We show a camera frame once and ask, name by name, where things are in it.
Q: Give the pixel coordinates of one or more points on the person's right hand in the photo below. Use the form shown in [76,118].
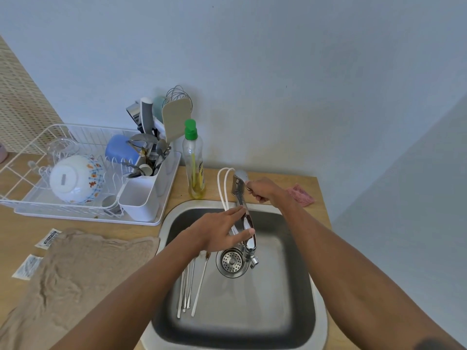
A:
[270,191]

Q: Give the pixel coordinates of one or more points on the chrome sink faucet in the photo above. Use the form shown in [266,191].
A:
[239,182]

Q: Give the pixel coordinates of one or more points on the black and chrome utensil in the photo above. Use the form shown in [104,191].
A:
[133,112]

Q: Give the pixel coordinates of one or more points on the metal whisk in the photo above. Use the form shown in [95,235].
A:
[177,91]

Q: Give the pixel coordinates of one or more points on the teal utensil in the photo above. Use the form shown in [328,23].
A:
[158,105]

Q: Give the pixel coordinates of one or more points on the person's left hand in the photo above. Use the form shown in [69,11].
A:
[208,233]

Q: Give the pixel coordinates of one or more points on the pink dishcloth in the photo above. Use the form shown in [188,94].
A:
[301,195]

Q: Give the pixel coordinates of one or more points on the dish soap bottle green cap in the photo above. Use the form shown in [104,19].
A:
[193,171]

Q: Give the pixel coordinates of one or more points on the brown towel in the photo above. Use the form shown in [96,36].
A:
[80,284]

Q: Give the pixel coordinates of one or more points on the clear drinking glass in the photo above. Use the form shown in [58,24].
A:
[62,149]

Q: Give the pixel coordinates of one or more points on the white printed bowl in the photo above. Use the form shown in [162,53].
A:
[73,178]

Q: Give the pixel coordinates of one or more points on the bunch of metal cutlery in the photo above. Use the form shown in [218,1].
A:
[146,142]

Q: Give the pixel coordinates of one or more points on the long metal spoon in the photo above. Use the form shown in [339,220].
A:
[192,280]

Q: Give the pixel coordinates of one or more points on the stainless steel sink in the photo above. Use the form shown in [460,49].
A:
[255,306]

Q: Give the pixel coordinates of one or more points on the metal drain strainer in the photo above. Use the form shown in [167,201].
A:
[229,263]

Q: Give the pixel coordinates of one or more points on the metal chopstick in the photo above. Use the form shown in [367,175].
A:
[180,298]
[185,291]

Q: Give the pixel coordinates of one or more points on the person's left thumb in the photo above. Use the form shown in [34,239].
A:
[242,235]

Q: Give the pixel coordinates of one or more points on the beige spatula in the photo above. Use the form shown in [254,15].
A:
[176,118]

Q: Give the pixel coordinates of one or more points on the small metal cup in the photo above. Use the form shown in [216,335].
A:
[111,204]

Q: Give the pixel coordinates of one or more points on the person's left forearm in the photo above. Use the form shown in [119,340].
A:
[127,298]

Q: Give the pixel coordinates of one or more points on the person's right fingers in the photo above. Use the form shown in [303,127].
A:
[257,191]

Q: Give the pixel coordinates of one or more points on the person's right forearm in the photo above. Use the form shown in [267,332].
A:
[350,273]

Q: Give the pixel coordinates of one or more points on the white cutlery holder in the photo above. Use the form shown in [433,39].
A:
[140,196]

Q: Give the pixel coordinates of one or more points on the blue plastic cup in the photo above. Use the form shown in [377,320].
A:
[120,149]

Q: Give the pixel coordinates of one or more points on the white printed sachet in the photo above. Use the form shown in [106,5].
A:
[27,267]
[48,239]

